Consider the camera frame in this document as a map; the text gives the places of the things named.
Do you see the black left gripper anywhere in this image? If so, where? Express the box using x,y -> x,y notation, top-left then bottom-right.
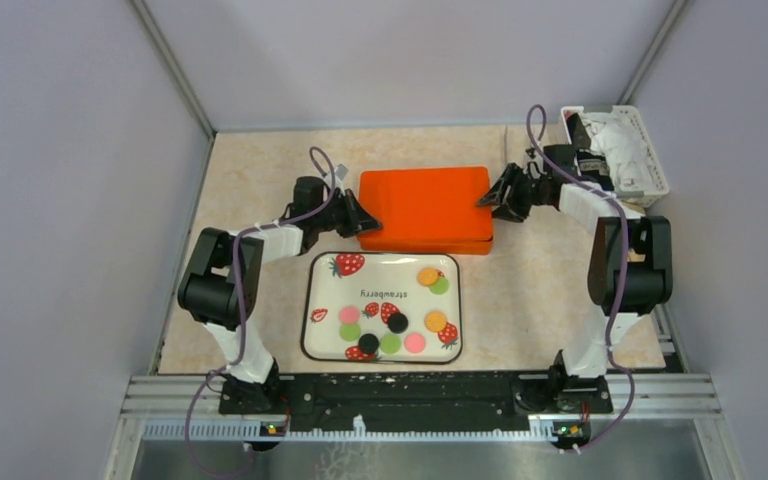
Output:
313,189 -> 382,239

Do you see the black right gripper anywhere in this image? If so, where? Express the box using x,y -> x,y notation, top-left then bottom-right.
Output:
478,164 -> 551,224

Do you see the orange box lid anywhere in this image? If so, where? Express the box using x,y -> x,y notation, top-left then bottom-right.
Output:
359,166 -> 494,240

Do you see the orange cookie box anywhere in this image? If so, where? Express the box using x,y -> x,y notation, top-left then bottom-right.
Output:
358,231 -> 494,255

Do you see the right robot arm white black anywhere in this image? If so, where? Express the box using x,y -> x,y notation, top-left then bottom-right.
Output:
476,144 -> 673,412

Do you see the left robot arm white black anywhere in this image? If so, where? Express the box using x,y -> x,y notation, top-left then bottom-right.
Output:
177,176 -> 383,414

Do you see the black cloth in basket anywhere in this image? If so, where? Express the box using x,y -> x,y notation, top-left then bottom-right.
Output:
565,113 -> 615,192

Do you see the white strawberry print tray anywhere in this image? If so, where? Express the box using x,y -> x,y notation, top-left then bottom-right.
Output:
300,252 -> 464,365

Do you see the pink sandwich cookie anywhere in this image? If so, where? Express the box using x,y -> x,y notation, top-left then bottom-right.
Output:
338,306 -> 361,324
403,333 -> 427,354

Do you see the yellow round biscuit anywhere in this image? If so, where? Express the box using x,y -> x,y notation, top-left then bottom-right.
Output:
417,268 -> 440,287
424,310 -> 448,333

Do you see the green sandwich cookie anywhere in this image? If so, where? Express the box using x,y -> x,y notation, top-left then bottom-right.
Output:
379,333 -> 402,355
428,276 -> 450,295
339,323 -> 362,343

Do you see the white crumpled cloth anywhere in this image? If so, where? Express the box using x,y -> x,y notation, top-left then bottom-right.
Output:
582,112 -> 655,192

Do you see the black sandwich cookie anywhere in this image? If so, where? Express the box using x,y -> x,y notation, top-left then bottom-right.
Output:
357,333 -> 380,356
387,312 -> 409,334

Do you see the white plastic basket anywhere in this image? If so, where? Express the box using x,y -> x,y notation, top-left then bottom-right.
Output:
559,105 -> 670,208

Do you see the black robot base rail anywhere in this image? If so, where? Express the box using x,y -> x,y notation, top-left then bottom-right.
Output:
218,370 -> 614,433

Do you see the aluminium frame rail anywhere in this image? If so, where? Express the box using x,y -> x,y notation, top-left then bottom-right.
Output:
104,370 -> 746,479

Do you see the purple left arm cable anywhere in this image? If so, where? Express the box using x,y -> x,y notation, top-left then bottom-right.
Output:
183,146 -> 339,480

